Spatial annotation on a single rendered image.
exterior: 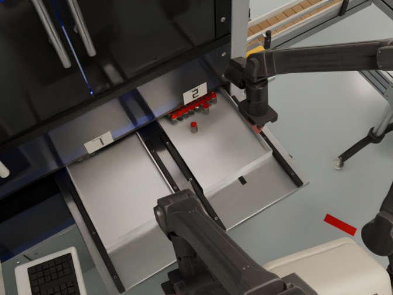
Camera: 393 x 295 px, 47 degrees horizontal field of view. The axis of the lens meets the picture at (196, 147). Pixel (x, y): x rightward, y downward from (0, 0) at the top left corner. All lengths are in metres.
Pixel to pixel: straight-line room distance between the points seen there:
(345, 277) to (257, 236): 1.48
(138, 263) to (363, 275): 0.72
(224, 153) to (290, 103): 1.25
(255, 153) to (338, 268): 0.70
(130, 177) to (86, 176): 0.14
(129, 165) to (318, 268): 0.81
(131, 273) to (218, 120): 0.58
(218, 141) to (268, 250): 0.92
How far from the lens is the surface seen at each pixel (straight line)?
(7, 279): 1.97
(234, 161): 1.47
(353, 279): 0.86
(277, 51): 1.07
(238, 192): 1.43
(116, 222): 1.43
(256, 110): 1.19
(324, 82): 2.82
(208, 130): 1.53
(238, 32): 1.36
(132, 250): 1.39
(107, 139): 1.41
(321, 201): 2.42
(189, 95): 1.44
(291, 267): 0.89
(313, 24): 1.82
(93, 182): 1.50
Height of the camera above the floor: 2.19
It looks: 61 degrees down
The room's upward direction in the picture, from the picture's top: 6 degrees counter-clockwise
